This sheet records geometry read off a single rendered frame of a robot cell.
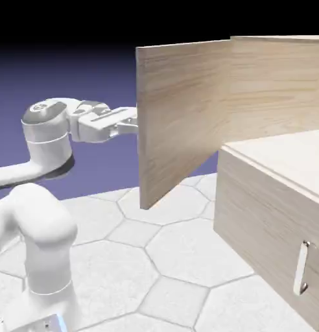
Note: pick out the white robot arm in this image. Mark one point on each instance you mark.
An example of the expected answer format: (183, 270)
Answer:
(45, 145)

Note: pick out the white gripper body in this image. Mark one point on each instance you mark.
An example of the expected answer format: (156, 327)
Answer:
(97, 127)

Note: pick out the large light wood door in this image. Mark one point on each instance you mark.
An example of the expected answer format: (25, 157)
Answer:
(180, 116)

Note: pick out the light wood cabinet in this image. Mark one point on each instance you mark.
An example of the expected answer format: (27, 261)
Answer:
(278, 83)

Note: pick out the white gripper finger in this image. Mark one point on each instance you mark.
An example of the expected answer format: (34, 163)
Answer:
(127, 127)

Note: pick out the light wood drawer front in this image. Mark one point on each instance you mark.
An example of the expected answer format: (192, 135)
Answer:
(252, 207)

